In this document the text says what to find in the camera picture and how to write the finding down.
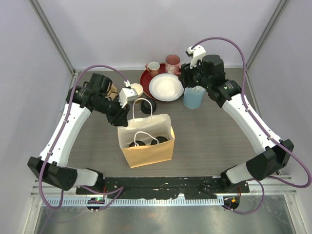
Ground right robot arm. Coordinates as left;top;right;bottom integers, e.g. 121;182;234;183
178;55;294;193

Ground stack of paper cups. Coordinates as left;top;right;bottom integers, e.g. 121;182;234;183
130;83;143;98

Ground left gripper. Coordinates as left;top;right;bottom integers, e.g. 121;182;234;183
94;95;131;127

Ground black lid cup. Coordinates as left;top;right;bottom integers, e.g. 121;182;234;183
151;136;168;145
129;140;146;147

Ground blue straw cup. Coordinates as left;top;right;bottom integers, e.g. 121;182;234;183
183;87;206;109

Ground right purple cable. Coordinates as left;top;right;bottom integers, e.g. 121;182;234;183
191;37;312;215

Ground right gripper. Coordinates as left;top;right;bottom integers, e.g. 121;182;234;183
178;58;212;90

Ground aluminium rail frame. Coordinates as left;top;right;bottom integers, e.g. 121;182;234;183
30;175;298;207

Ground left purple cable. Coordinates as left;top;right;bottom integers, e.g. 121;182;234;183
38;64;131;211

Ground brown paper bag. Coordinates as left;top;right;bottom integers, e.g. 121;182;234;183
117;112;175;168

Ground stack of black lids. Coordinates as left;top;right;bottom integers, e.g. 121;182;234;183
141;98;156;115

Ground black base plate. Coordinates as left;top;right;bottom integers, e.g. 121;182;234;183
76;176;250;200

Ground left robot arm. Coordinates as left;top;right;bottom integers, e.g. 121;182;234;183
27;73;130;195

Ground white paper plate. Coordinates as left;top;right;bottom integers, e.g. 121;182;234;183
149;73;184;102

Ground small pink mug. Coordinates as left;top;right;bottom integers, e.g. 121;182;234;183
145;61;160;78

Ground red round tray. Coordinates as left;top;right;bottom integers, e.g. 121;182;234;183
139;63;166;100

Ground tall pink mug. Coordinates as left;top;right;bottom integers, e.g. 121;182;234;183
165;55;181;76

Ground cardboard cup carrier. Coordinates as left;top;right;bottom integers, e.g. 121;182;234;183
106;84;119;100

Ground white wrapped straws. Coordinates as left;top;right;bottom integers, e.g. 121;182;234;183
190;86;205;92

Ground purple cable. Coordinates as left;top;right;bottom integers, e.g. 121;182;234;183
191;37;312;215
38;64;131;211

